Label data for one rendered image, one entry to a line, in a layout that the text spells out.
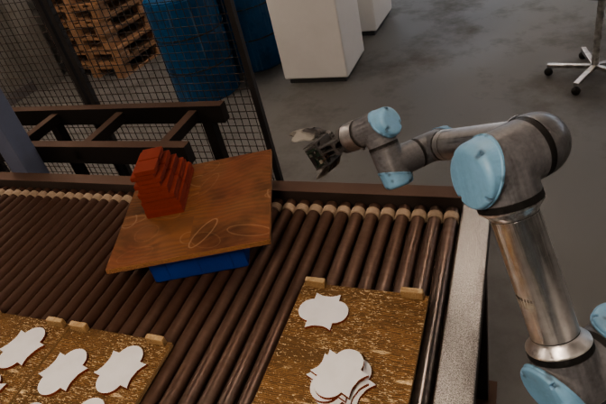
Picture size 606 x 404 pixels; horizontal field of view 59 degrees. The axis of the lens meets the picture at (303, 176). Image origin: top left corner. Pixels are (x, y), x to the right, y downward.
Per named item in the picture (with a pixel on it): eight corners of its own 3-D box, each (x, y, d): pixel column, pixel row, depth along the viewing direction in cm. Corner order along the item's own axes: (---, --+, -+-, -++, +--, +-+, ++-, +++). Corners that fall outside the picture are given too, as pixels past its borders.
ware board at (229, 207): (272, 152, 195) (270, 148, 194) (270, 243, 154) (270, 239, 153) (142, 179, 200) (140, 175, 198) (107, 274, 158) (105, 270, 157)
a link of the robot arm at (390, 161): (432, 172, 128) (415, 131, 128) (393, 190, 125) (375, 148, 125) (417, 176, 136) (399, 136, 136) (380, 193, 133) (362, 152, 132)
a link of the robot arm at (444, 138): (592, 91, 92) (435, 117, 138) (546, 113, 89) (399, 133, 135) (611, 153, 93) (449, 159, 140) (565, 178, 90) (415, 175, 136)
